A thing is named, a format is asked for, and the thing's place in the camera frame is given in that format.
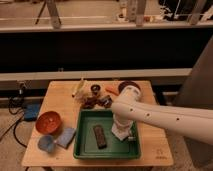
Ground blue power box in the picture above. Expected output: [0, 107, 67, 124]
[24, 104, 41, 121]

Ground small silver green tool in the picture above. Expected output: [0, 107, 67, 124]
[127, 131, 136, 142]

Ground orange red bowl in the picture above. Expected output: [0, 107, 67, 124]
[35, 111, 62, 135]

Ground grey folded cloth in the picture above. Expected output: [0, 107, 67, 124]
[111, 125, 130, 141]

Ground green plastic tray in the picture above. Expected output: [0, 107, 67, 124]
[73, 109, 141, 159]

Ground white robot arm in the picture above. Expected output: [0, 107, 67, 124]
[111, 82, 213, 145]

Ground yellow banana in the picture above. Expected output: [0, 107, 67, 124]
[72, 77, 87, 98]

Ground small dark metal cup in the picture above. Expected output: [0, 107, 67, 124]
[91, 84, 101, 96]

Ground blue plastic cup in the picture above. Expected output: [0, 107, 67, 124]
[38, 135, 55, 153]

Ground blue sponge cloth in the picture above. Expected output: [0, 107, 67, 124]
[56, 127, 76, 149]

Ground purple bowl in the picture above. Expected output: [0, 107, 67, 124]
[118, 81, 141, 93]

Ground dark brown eraser block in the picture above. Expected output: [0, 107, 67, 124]
[93, 125, 107, 149]

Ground orange carrot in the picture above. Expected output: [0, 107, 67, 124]
[105, 87, 119, 96]

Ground wooden table top board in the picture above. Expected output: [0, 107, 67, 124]
[22, 81, 173, 168]

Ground black cables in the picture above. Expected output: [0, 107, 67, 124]
[0, 87, 28, 149]

